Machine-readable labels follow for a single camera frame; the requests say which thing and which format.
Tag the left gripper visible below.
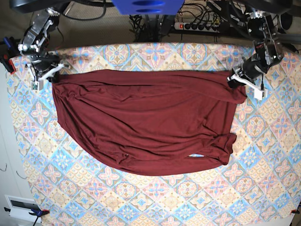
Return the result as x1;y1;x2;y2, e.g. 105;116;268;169
227;56;269;89

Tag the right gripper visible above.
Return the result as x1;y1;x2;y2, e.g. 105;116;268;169
27;53;60;83

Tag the dark red t-shirt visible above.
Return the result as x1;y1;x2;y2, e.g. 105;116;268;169
52;70;246;176

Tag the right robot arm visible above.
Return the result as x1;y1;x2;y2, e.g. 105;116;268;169
9;0;115;86

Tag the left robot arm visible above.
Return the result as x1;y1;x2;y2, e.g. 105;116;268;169
225;0;301;88

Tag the blue orange clamp upper left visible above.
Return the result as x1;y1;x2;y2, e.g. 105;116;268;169
0;37;19;74

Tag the blue orange clamp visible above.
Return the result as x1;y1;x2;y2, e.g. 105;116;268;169
4;207;50;226
0;37;19;74

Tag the white power strip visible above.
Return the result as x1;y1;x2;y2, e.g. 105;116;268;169
174;22;218;32

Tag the black round object top right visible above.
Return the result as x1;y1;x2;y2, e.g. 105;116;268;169
279;13;293;30

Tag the orange clamp lower right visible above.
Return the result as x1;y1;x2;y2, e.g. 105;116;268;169
290;210;300;214

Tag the blue orange clamp lower left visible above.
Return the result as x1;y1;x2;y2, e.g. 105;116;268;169
4;207;50;226

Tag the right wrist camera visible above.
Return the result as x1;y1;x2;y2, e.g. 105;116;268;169
31;80;44;91

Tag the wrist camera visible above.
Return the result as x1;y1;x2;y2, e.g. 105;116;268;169
31;80;44;91
253;89;268;101

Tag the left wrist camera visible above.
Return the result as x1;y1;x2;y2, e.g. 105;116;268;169
253;89;268;101

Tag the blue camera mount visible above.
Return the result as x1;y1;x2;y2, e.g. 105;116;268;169
112;0;184;15

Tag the white wall socket box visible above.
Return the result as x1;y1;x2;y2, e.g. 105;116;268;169
5;195;40;223

